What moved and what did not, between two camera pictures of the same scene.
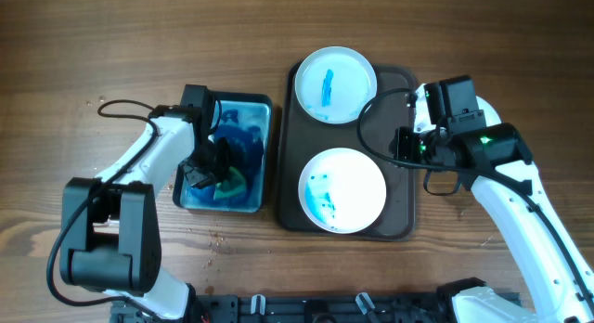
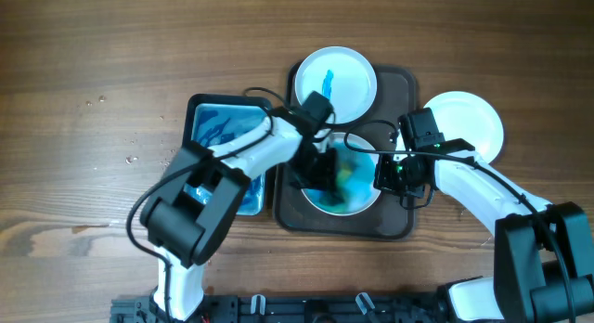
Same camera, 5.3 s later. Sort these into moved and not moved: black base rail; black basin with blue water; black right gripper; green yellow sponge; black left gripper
Moved: black right gripper; green yellow sponge; black left gripper
Not moved: black base rail; black basin with blue water
